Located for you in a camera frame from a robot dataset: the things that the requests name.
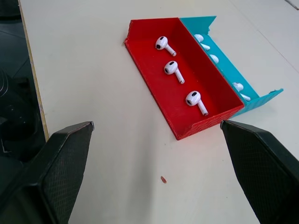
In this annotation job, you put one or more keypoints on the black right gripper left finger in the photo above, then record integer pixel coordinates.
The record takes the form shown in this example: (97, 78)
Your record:
(56, 172)

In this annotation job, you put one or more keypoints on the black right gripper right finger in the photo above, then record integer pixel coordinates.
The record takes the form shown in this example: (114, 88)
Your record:
(264, 172)

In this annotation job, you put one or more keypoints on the dark rounded robot body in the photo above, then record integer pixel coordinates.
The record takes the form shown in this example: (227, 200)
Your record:
(16, 116)

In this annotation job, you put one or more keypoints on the small red crumb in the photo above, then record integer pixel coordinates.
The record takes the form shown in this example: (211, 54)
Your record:
(163, 179)

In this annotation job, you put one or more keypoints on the teal plastic tray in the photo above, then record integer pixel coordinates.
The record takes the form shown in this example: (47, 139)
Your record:
(230, 67)

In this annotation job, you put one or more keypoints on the red plastic tray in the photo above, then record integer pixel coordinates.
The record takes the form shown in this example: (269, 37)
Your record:
(187, 77)

